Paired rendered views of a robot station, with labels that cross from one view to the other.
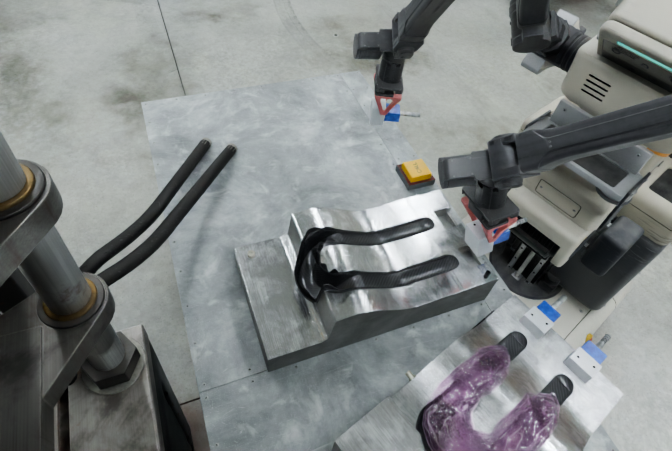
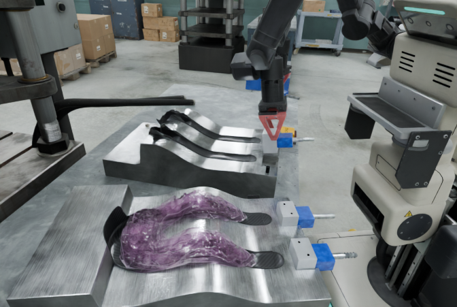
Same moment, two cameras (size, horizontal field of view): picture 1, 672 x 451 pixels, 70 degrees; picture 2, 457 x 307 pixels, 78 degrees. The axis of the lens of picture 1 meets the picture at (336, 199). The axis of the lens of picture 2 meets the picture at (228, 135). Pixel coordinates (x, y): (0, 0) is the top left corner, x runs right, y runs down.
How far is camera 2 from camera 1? 0.75 m
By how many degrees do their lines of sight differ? 36
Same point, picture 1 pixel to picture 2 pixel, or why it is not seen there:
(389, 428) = (107, 195)
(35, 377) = not seen: outside the picture
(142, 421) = (37, 169)
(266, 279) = (142, 135)
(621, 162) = (421, 119)
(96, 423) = (23, 162)
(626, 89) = (424, 54)
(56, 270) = (20, 42)
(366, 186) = not seen: hidden behind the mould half
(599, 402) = (296, 288)
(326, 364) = (136, 186)
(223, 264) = not seen: hidden behind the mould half
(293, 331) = (128, 155)
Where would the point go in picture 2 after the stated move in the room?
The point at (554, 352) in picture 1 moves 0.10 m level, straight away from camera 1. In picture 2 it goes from (287, 239) to (333, 237)
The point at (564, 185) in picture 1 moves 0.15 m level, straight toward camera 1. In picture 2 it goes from (392, 158) to (350, 165)
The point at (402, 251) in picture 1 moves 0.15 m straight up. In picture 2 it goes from (225, 146) to (226, 99)
